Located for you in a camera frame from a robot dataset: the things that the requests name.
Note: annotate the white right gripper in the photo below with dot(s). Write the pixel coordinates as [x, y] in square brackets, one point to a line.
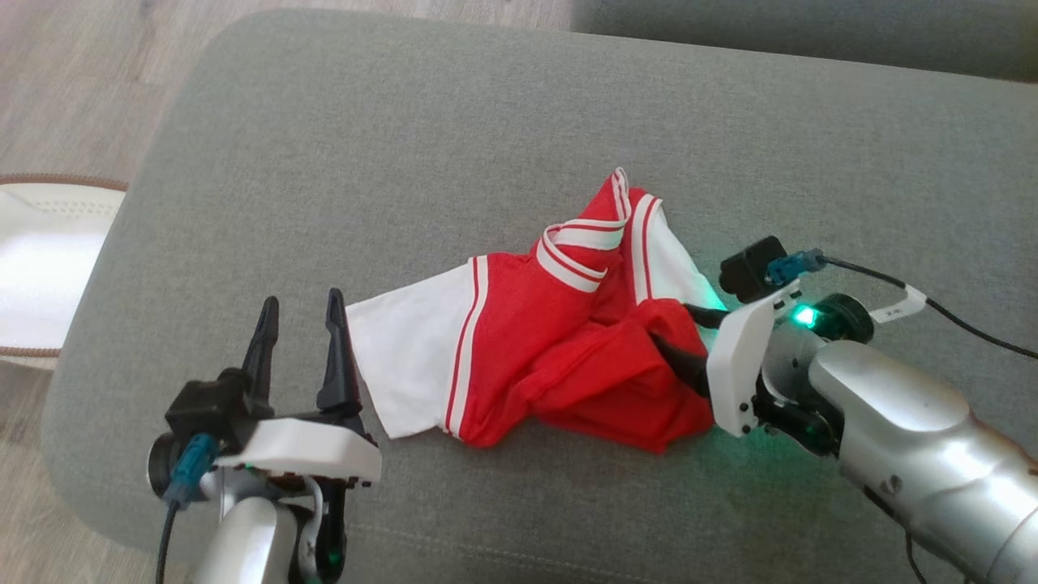
[742, 365]

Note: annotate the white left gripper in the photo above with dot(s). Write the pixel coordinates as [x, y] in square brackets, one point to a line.
[308, 450]

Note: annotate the red and white basketball jersey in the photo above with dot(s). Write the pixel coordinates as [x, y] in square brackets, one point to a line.
[559, 357]

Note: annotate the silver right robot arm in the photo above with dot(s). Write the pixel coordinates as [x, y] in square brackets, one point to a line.
[924, 446]

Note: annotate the white laundry basket, brown rim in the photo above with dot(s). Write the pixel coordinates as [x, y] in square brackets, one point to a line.
[49, 259]

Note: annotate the grey fabric sofa seat cushion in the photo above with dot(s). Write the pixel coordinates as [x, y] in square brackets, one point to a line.
[503, 105]

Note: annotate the grey fabric sofa back cushion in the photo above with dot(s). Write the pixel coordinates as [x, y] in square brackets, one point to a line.
[811, 32]

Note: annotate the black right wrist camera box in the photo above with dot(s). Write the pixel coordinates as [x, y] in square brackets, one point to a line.
[750, 268]

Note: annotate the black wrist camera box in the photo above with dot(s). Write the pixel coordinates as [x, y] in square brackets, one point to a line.
[207, 405]
[750, 268]

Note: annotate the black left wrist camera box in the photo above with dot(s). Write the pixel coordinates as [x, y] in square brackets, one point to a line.
[207, 405]

